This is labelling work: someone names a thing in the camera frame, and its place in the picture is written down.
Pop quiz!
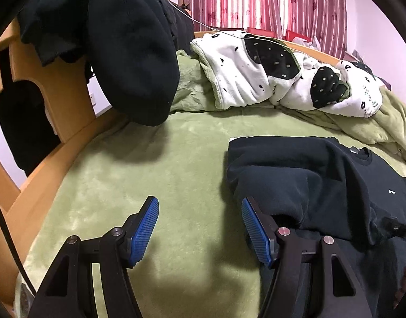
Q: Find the red striped curtain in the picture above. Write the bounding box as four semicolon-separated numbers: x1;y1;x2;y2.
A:
178;0;347;60

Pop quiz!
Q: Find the black cable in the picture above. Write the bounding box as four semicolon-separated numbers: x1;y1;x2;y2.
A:
0;185;38;297

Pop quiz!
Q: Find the black hanging garment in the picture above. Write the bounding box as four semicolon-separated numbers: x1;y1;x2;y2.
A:
17;0;180;127

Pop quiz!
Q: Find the red box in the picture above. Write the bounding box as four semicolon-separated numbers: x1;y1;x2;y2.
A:
285;30;310;42
247;26;276;38

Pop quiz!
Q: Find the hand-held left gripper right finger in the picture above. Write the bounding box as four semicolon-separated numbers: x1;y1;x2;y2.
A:
241;197;374;318

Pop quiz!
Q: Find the black garment behind bed frame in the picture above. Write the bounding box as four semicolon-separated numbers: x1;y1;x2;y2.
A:
0;50;62;177

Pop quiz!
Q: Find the dark navy sweater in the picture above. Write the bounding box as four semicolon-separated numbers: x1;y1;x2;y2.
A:
227;136;406;318

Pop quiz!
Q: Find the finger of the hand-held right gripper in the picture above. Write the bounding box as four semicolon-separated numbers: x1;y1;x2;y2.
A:
382;217;406;240

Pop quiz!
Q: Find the wooden bed frame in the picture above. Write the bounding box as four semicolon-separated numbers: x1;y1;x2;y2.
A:
0;16;343;308

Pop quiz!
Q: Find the green fleece bed sheet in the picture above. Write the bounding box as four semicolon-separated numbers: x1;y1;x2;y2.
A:
15;109;406;318

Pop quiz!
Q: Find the dark garment with grey stripe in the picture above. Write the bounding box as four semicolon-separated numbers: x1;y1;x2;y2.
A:
150;0;195;55

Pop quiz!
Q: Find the thin white cord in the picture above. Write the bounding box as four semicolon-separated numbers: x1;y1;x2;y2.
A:
153;0;343;63

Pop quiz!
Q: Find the green and white floral quilt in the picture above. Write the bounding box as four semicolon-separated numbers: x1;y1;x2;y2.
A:
170;30;406;169

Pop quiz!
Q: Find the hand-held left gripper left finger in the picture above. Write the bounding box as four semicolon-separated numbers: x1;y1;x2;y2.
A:
27;196;160;318

